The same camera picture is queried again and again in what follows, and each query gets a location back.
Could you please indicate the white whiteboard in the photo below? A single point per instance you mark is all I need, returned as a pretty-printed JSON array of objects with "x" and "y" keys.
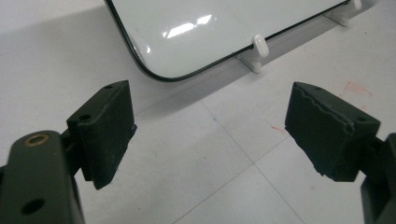
[{"x": 202, "y": 34}]

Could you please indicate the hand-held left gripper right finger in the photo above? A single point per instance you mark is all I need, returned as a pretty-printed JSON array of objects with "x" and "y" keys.
[{"x": 327, "y": 140}]

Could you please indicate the white whiteboard stand foot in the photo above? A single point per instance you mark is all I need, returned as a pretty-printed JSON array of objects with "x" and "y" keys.
[
  {"x": 345, "y": 14},
  {"x": 257, "y": 51}
]

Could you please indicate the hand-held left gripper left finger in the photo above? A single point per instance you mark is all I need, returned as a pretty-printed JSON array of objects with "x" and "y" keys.
[{"x": 106, "y": 133}]

